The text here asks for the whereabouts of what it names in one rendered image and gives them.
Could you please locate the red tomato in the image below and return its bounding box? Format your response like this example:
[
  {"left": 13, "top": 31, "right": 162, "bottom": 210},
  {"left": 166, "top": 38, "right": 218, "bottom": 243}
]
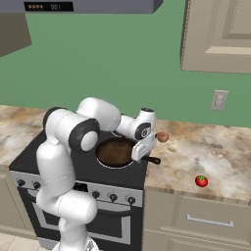
[{"left": 194, "top": 175, "right": 209, "bottom": 188}]

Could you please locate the beige drawer front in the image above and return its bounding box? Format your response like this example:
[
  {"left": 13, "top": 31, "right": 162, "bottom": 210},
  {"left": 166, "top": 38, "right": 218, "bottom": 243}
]
[{"left": 172, "top": 195, "right": 251, "bottom": 243}]

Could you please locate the black oven door handle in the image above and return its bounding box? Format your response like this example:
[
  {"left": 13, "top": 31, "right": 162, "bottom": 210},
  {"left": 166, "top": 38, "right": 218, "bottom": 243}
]
[{"left": 96, "top": 207, "right": 138, "bottom": 218}]

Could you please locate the steel oven door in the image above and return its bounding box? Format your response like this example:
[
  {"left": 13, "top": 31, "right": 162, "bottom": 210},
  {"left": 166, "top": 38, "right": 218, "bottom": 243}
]
[{"left": 30, "top": 195, "right": 144, "bottom": 245}]

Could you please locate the silver drawer handle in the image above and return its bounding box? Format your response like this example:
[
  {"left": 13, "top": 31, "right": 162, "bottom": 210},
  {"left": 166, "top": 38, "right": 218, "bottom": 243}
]
[{"left": 186, "top": 214, "right": 235, "bottom": 228}]

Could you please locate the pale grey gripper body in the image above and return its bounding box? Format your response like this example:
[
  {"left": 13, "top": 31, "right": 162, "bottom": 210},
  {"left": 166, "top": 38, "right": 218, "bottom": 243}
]
[{"left": 130, "top": 131, "right": 159, "bottom": 163}]

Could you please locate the beige wall cupboard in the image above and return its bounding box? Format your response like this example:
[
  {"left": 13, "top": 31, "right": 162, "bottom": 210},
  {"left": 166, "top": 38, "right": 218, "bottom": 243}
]
[{"left": 0, "top": 13, "right": 33, "bottom": 59}]

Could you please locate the black and steel stove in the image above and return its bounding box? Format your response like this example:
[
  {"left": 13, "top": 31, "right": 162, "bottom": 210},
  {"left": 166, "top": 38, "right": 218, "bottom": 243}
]
[{"left": 8, "top": 128, "right": 149, "bottom": 251}]

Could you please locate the beige base cupboard door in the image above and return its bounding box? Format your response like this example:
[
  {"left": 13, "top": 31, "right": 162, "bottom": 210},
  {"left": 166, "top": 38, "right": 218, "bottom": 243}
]
[{"left": 166, "top": 238, "right": 251, "bottom": 251}]

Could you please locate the dark brown frying pan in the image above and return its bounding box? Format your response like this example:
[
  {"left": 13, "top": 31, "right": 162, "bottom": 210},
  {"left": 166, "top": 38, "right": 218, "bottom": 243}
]
[{"left": 95, "top": 136, "right": 162, "bottom": 169}]

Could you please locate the beige base cupboard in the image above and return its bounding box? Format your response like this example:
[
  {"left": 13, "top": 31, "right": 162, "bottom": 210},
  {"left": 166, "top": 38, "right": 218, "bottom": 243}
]
[{"left": 0, "top": 164, "right": 37, "bottom": 239}]

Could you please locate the grey range hood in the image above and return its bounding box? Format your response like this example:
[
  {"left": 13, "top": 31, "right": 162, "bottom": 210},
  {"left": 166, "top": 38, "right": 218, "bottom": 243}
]
[{"left": 0, "top": 0, "right": 165, "bottom": 15}]

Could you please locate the beige wall cupboard door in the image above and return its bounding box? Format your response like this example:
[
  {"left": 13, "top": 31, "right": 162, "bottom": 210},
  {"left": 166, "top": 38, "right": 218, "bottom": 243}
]
[{"left": 180, "top": 0, "right": 251, "bottom": 75}]

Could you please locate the brown onion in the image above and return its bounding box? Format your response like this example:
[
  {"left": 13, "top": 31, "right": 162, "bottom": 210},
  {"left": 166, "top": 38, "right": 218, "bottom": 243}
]
[{"left": 157, "top": 130, "right": 170, "bottom": 143}]

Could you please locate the grey wall socket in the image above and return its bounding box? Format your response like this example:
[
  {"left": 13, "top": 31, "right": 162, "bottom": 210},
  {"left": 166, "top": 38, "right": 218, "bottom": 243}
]
[{"left": 210, "top": 89, "right": 229, "bottom": 112}]

